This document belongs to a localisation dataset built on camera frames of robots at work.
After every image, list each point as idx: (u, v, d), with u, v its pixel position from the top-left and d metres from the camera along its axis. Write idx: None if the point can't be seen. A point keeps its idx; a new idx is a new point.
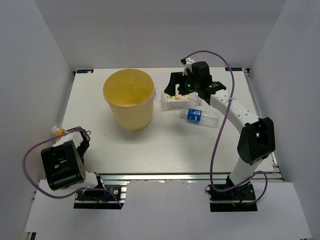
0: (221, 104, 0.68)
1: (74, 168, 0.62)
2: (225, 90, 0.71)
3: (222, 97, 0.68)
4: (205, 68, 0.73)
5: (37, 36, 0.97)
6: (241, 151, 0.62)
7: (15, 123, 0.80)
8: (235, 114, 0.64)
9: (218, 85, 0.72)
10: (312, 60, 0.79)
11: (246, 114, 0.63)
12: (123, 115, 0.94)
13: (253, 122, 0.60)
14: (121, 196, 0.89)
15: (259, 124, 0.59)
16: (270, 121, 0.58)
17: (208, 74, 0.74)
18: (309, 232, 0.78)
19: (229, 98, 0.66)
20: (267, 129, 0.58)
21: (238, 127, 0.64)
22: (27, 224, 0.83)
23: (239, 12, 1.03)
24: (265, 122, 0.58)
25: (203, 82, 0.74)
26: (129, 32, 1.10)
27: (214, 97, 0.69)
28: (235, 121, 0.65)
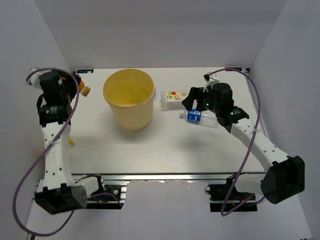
0: (245, 135, 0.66)
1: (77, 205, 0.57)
2: (247, 118, 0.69)
3: (245, 128, 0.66)
4: (228, 93, 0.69)
5: (37, 36, 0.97)
6: (265, 189, 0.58)
7: (15, 123, 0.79)
8: (260, 149, 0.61)
9: (240, 113, 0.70)
10: (312, 61, 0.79)
11: (273, 150, 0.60)
12: (122, 115, 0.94)
13: (282, 161, 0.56)
14: (121, 196, 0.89)
15: (287, 162, 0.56)
16: (301, 161, 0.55)
17: (230, 99, 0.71)
18: (309, 233, 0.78)
19: (253, 130, 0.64)
20: (297, 168, 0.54)
21: (264, 164, 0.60)
22: (27, 224, 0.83)
23: (239, 12, 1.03)
24: (295, 162, 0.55)
25: (224, 107, 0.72)
26: (129, 31, 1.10)
27: (236, 126, 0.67)
28: (259, 155, 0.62)
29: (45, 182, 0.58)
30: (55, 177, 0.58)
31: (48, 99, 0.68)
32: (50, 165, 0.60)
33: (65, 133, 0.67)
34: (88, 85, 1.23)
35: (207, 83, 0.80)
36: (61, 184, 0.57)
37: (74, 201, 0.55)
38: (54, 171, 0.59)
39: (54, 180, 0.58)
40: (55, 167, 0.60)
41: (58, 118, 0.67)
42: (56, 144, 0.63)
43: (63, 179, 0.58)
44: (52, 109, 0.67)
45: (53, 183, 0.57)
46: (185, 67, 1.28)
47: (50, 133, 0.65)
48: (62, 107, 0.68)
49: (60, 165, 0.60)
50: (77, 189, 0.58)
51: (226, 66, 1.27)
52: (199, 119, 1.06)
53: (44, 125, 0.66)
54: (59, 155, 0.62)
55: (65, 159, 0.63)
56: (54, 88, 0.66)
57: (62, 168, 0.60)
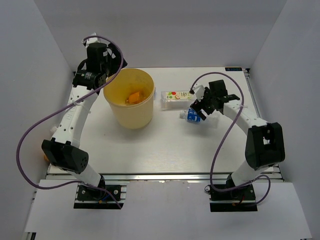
0: (232, 111, 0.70)
1: (74, 165, 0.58)
2: (238, 99, 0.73)
3: (234, 105, 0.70)
4: (220, 82, 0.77)
5: (37, 35, 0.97)
6: (248, 156, 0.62)
7: (15, 123, 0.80)
8: (243, 119, 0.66)
9: (232, 96, 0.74)
10: (312, 61, 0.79)
11: (255, 119, 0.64)
12: (122, 115, 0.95)
13: (261, 126, 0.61)
14: (121, 196, 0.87)
15: (267, 128, 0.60)
16: (278, 126, 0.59)
17: (223, 88, 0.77)
18: (309, 232, 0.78)
19: (240, 106, 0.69)
20: (275, 133, 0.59)
21: (246, 130, 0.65)
22: (27, 224, 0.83)
23: (239, 13, 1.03)
24: (274, 126, 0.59)
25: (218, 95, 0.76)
26: (129, 31, 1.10)
27: (226, 105, 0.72)
28: (244, 126, 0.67)
29: (55, 133, 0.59)
30: (64, 133, 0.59)
31: (87, 64, 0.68)
32: (65, 121, 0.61)
33: (89, 100, 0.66)
34: None
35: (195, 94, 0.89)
36: (66, 141, 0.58)
37: (73, 159, 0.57)
38: (65, 127, 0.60)
39: (62, 136, 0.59)
40: (68, 124, 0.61)
41: (90, 83, 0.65)
42: (77, 105, 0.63)
43: (70, 137, 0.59)
44: (87, 74, 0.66)
45: (61, 138, 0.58)
46: (185, 67, 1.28)
47: (76, 93, 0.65)
48: (97, 74, 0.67)
49: (73, 124, 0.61)
50: (80, 152, 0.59)
51: (226, 66, 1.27)
52: (199, 119, 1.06)
53: (75, 85, 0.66)
54: (76, 116, 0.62)
55: (80, 122, 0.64)
56: (97, 55, 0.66)
57: (74, 127, 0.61)
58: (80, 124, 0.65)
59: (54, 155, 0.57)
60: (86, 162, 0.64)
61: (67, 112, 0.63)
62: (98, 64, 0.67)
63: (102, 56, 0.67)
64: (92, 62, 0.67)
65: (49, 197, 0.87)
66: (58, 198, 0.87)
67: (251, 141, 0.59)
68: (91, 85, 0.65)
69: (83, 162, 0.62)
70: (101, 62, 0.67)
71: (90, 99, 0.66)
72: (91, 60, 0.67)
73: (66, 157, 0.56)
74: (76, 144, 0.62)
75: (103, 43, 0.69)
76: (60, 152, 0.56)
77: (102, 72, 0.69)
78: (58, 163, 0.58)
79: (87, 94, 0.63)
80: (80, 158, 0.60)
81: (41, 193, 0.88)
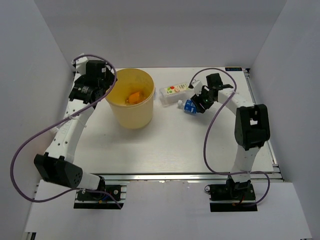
0: (224, 96, 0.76)
1: (67, 181, 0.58)
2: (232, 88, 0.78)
3: (227, 92, 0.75)
4: (216, 75, 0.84)
5: (37, 35, 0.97)
6: (237, 135, 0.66)
7: (15, 123, 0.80)
8: (234, 102, 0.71)
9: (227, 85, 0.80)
10: (312, 61, 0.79)
11: (244, 102, 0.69)
12: (122, 115, 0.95)
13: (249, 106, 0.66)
14: (121, 196, 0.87)
15: (254, 110, 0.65)
16: (264, 107, 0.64)
17: (219, 79, 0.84)
18: (309, 233, 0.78)
19: (232, 91, 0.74)
20: (261, 112, 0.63)
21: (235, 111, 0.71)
22: (28, 223, 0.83)
23: (239, 13, 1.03)
24: (260, 107, 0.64)
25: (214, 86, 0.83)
26: (129, 31, 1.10)
27: (220, 92, 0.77)
28: (233, 107, 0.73)
29: (48, 148, 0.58)
30: (58, 148, 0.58)
31: (85, 80, 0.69)
32: (59, 135, 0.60)
33: (86, 114, 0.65)
34: None
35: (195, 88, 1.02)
36: (60, 156, 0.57)
37: (66, 175, 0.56)
38: (60, 142, 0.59)
39: (56, 151, 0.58)
40: (63, 138, 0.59)
41: (87, 96, 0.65)
42: (73, 119, 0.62)
43: (64, 152, 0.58)
44: (84, 88, 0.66)
45: (54, 153, 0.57)
46: (185, 67, 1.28)
47: (72, 107, 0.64)
48: (94, 89, 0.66)
49: (68, 138, 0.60)
50: (73, 168, 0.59)
51: (226, 66, 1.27)
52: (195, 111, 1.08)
53: (71, 99, 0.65)
54: (71, 130, 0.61)
55: (75, 135, 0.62)
56: (96, 70, 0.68)
57: (68, 142, 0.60)
58: (76, 138, 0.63)
59: (46, 170, 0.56)
60: (80, 177, 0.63)
61: (63, 125, 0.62)
62: (96, 79, 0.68)
63: (100, 73, 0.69)
64: (90, 78, 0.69)
65: (49, 196, 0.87)
66: (58, 198, 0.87)
67: (239, 120, 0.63)
68: (88, 98, 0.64)
69: (76, 178, 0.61)
70: (99, 77, 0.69)
71: (86, 113, 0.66)
72: (90, 75, 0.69)
73: (58, 173, 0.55)
74: (71, 159, 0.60)
75: (102, 60, 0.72)
76: (53, 166, 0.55)
77: (99, 88, 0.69)
78: (49, 178, 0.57)
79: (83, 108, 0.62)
80: (74, 173, 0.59)
81: (41, 193, 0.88)
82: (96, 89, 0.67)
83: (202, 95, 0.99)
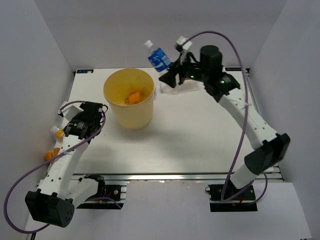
0: (236, 109, 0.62)
1: (58, 218, 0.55)
2: (238, 88, 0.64)
3: (236, 101, 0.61)
4: (218, 59, 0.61)
5: (37, 35, 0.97)
6: (249, 162, 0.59)
7: (15, 123, 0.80)
8: (251, 126, 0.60)
9: (231, 82, 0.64)
10: (312, 61, 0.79)
11: (263, 127, 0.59)
12: (122, 116, 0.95)
13: (271, 138, 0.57)
14: (121, 196, 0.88)
15: (275, 140, 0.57)
16: (287, 139, 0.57)
17: (220, 65, 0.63)
18: (309, 233, 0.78)
19: (245, 104, 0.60)
20: (283, 146, 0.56)
21: (253, 136, 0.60)
22: (28, 224, 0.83)
23: (239, 13, 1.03)
24: (283, 139, 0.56)
25: (212, 75, 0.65)
26: (129, 31, 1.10)
27: (227, 98, 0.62)
28: (247, 129, 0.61)
29: (41, 184, 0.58)
30: (51, 184, 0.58)
31: (82, 117, 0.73)
32: (53, 171, 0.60)
33: (81, 148, 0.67)
34: (82, 85, 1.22)
35: (184, 52, 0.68)
36: (53, 193, 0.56)
37: (57, 212, 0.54)
38: (53, 178, 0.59)
39: (49, 188, 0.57)
40: (56, 175, 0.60)
41: (82, 132, 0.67)
42: (67, 154, 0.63)
43: (56, 189, 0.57)
44: (80, 124, 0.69)
45: (47, 190, 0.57)
46: None
47: (67, 142, 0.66)
48: (89, 124, 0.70)
49: (61, 175, 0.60)
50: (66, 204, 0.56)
51: (226, 66, 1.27)
52: (167, 67, 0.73)
53: (67, 134, 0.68)
54: (65, 166, 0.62)
55: (69, 172, 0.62)
56: (93, 110, 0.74)
57: (62, 178, 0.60)
58: (70, 174, 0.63)
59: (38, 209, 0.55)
60: (72, 215, 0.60)
61: (57, 162, 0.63)
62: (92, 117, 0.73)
63: (98, 113, 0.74)
64: (86, 115, 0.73)
65: None
66: None
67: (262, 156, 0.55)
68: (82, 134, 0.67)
69: (68, 215, 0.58)
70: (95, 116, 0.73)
71: (81, 147, 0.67)
72: (86, 113, 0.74)
73: (49, 209, 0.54)
74: (63, 196, 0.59)
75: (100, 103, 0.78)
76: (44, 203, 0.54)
77: (95, 124, 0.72)
78: (40, 217, 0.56)
79: (77, 143, 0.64)
80: (65, 210, 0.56)
81: None
82: (90, 125, 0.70)
83: (187, 64, 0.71)
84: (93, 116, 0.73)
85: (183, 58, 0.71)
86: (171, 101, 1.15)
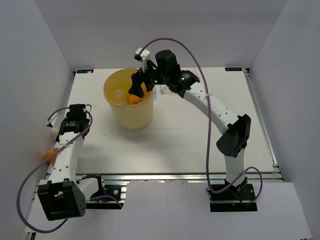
0: (199, 102, 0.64)
1: (74, 205, 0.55)
2: (198, 82, 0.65)
3: (199, 93, 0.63)
4: (172, 58, 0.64)
5: (37, 35, 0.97)
6: (221, 147, 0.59)
7: (15, 123, 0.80)
8: (215, 114, 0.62)
9: (191, 77, 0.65)
10: (312, 60, 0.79)
11: (226, 113, 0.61)
12: (122, 116, 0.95)
13: (234, 121, 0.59)
14: (121, 196, 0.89)
15: (239, 122, 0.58)
16: (248, 118, 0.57)
17: (176, 64, 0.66)
18: (309, 233, 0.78)
19: (207, 95, 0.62)
20: (247, 125, 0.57)
21: (219, 124, 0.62)
22: (28, 224, 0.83)
23: (239, 13, 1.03)
24: (244, 120, 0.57)
25: (172, 75, 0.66)
26: (128, 31, 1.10)
27: (190, 93, 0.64)
28: (215, 120, 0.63)
29: (51, 177, 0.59)
30: (61, 173, 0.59)
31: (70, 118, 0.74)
32: (59, 162, 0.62)
33: (78, 141, 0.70)
34: (82, 85, 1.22)
35: (144, 59, 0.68)
36: (65, 179, 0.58)
37: (73, 196, 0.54)
38: (61, 168, 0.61)
39: (59, 176, 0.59)
40: (63, 164, 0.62)
41: (76, 127, 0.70)
42: (68, 146, 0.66)
43: (68, 176, 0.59)
44: (72, 122, 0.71)
45: (58, 178, 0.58)
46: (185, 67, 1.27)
47: (65, 138, 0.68)
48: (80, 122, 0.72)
49: (67, 163, 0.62)
50: (79, 191, 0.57)
51: (226, 66, 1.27)
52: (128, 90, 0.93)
53: (61, 133, 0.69)
54: (69, 155, 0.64)
55: (73, 161, 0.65)
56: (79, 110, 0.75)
57: (69, 166, 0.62)
58: (74, 164, 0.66)
59: (51, 202, 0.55)
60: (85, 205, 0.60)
61: (59, 155, 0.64)
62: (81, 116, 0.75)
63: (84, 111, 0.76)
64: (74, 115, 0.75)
65: None
66: None
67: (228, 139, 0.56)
68: (77, 130, 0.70)
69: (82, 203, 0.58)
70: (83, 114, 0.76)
71: (78, 140, 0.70)
72: (72, 115, 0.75)
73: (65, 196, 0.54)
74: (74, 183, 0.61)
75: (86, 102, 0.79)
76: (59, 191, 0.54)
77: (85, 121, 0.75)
78: (55, 211, 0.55)
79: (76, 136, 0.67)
80: (79, 197, 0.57)
81: None
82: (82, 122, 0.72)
83: (149, 71, 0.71)
84: (81, 114, 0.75)
85: (144, 66, 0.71)
86: (171, 101, 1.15)
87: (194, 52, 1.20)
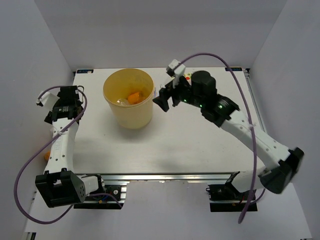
0: (242, 133, 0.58)
1: (73, 192, 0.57)
2: (238, 110, 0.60)
3: (240, 123, 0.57)
4: (212, 84, 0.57)
5: (37, 35, 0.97)
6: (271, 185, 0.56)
7: (15, 123, 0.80)
8: (262, 148, 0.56)
9: (229, 104, 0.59)
10: (312, 60, 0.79)
11: (275, 146, 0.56)
12: (121, 115, 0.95)
13: (286, 157, 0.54)
14: (121, 196, 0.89)
15: (290, 157, 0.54)
16: (301, 152, 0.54)
17: (215, 89, 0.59)
18: (309, 233, 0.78)
19: (250, 126, 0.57)
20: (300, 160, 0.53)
21: (266, 159, 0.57)
22: (27, 224, 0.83)
23: (239, 13, 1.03)
24: (298, 155, 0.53)
25: (208, 102, 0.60)
26: (128, 31, 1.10)
27: (230, 123, 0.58)
28: (261, 154, 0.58)
29: (48, 166, 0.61)
30: (58, 163, 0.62)
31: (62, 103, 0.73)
32: (55, 151, 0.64)
33: (72, 127, 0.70)
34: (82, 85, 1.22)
35: (177, 76, 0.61)
36: (62, 169, 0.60)
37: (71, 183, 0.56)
38: (57, 157, 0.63)
39: (56, 165, 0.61)
40: (59, 153, 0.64)
41: (69, 114, 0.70)
42: (63, 134, 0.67)
43: (65, 164, 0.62)
44: (64, 108, 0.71)
45: (55, 168, 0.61)
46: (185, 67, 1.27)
47: (59, 125, 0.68)
48: (73, 107, 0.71)
49: (64, 152, 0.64)
50: (77, 179, 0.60)
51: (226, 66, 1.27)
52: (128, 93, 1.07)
53: (54, 120, 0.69)
54: (65, 144, 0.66)
55: (69, 149, 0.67)
56: (70, 92, 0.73)
57: (65, 155, 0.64)
58: (70, 152, 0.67)
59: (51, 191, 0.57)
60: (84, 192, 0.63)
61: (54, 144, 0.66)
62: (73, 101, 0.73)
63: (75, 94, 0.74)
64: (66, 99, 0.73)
65: None
66: None
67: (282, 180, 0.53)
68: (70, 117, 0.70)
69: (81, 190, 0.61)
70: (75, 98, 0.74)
71: (73, 126, 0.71)
72: (65, 98, 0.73)
73: (64, 184, 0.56)
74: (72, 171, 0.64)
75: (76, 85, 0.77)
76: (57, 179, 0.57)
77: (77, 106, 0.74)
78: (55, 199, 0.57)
79: (69, 123, 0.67)
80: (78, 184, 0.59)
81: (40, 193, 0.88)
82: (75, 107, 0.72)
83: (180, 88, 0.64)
84: (73, 99, 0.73)
85: (176, 82, 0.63)
86: (170, 101, 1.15)
87: (194, 52, 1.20)
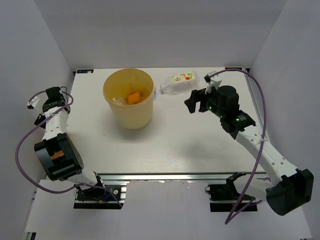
0: (252, 145, 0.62)
1: (72, 155, 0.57)
2: (254, 125, 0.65)
3: (252, 136, 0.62)
4: (234, 99, 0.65)
5: (37, 35, 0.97)
6: (274, 201, 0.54)
7: (15, 123, 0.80)
8: (268, 161, 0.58)
9: (246, 120, 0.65)
10: (312, 61, 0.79)
11: (282, 163, 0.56)
12: (121, 115, 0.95)
13: (291, 174, 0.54)
14: (121, 196, 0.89)
15: (296, 176, 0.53)
16: (309, 173, 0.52)
17: (236, 104, 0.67)
18: (309, 232, 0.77)
19: (261, 139, 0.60)
20: (307, 182, 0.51)
21: (270, 172, 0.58)
22: (27, 224, 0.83)
23: (239, 13, 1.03)
24: (305, 176, 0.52)
25: (228, 113, 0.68)
26: (128, 31, 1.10)
27: (242, 134, 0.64)
28: (266, 166, 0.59)
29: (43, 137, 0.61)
30: (53, 132, 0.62)
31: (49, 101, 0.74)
32: (49, 126, 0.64)
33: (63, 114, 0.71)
34: (82, 85, 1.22)
35: (211, 84, 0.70)
36: (58, 133, 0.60)
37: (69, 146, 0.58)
38: (52, 128, 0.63)
39: (52, 134, 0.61)
40: (53, 126, 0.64)
41: (58, 104, 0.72)
42: (55, 115, 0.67)
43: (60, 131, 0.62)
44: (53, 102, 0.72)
45: (51, 135, 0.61)
46: (185, 67, 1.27)
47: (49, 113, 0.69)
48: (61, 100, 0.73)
49: (58, 124, 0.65)
50: (75, 148, 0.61)
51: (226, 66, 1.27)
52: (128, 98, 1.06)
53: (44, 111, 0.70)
54: (58, 120, 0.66)
55: (63, 125, 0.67)
56: (56, 91, 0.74)
57: (59, 127, 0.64)
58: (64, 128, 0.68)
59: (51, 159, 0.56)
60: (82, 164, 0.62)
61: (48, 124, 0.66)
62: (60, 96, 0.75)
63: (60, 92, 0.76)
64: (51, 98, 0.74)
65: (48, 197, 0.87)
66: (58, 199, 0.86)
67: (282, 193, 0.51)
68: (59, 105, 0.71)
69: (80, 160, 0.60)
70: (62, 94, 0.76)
71: (63, 114, 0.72)
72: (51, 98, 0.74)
73: (63, 148, 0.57)
74: None
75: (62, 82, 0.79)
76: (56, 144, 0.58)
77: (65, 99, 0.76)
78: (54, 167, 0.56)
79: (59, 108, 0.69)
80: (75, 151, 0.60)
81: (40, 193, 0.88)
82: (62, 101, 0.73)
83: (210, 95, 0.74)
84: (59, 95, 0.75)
85: (208, 89, 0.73)
86: (170, 101, 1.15)
87: (194, 52, 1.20)
